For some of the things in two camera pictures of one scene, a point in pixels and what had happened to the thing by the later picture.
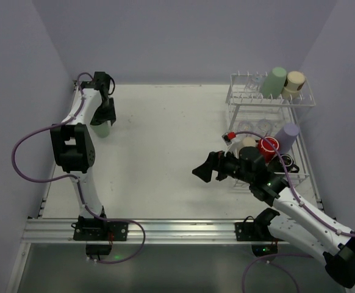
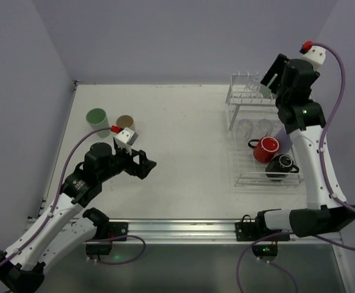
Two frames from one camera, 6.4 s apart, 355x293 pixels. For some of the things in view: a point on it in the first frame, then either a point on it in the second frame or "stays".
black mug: x=275 y=165 stays
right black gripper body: x=220 y=166 → x=275 y=75
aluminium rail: x=140 y=231 stays
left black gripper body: x=105 y=110 → x=135 y=163
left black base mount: x=99 y=234 stays
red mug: x=266 y=150 stays
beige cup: x=249 y=141 → x=125 y=121
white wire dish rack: x=260 y=112 stays
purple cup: x=286 y=137 stays
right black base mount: x=256 y=231 stays
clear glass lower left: x=247 y=126 stays
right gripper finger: x=213 y=163 → x=277 y=68
